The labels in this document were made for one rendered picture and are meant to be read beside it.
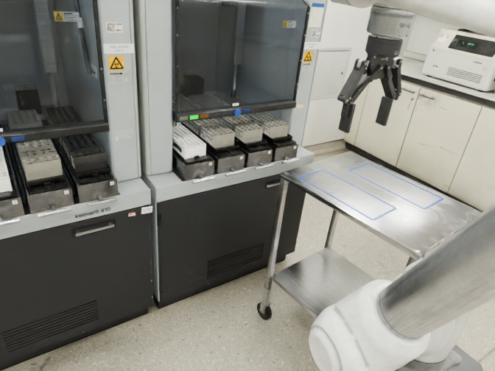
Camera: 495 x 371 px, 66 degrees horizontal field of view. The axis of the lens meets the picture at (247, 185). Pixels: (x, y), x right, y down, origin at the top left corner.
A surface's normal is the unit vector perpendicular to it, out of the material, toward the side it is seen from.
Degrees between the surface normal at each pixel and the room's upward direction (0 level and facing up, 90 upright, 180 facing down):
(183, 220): 90
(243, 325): 0
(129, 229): 90
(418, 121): 90
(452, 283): 95
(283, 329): 0
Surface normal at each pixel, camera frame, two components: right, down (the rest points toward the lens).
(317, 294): 0.09, -0.87
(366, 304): -0.55, -0.64
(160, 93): 0.55, 0.45
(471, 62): -0.85, 0.18
